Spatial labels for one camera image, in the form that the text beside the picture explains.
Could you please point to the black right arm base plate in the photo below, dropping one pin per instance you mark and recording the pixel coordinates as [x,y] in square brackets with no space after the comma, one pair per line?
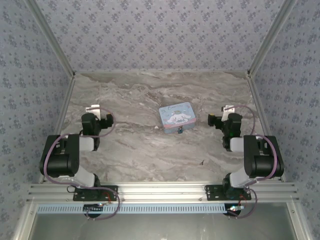
[215,192]

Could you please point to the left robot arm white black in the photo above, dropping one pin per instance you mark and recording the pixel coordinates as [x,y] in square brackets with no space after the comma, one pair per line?
[60,160]

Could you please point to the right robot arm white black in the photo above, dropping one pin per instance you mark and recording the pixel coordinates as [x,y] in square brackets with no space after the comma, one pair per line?
[265,162]

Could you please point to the aluminium frame post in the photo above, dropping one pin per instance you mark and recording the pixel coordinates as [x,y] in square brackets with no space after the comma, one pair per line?
[52,40]
[270,40]

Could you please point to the blue cartoon tin box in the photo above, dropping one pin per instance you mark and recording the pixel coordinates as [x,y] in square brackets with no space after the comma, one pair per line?
[177,115]

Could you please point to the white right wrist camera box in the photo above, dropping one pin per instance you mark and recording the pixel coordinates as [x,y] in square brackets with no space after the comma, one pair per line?
[226,111]

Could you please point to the grey metal panel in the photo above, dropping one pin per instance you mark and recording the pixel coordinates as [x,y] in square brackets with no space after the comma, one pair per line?
[160,227]

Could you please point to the small circuit board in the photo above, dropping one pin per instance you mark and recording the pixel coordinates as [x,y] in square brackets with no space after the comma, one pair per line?
[93,208]
[233,208]

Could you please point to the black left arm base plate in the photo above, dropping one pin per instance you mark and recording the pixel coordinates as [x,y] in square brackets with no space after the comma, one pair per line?
[82,196]

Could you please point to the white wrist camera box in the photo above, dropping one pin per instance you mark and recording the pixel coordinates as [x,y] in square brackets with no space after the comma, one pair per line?
[93,109]
[226,111]

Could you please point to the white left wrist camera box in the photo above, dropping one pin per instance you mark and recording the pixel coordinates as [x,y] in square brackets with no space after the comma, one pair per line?
[93,109]

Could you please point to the small brass padlock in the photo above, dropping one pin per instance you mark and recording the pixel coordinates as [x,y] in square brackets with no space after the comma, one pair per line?
[180,130]

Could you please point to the aluminium cross rail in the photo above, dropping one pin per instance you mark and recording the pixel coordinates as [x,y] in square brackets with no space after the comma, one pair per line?
[160,191]

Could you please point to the aluminium table side rail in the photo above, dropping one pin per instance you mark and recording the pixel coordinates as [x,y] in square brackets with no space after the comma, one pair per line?
[260,110]
[63,120]

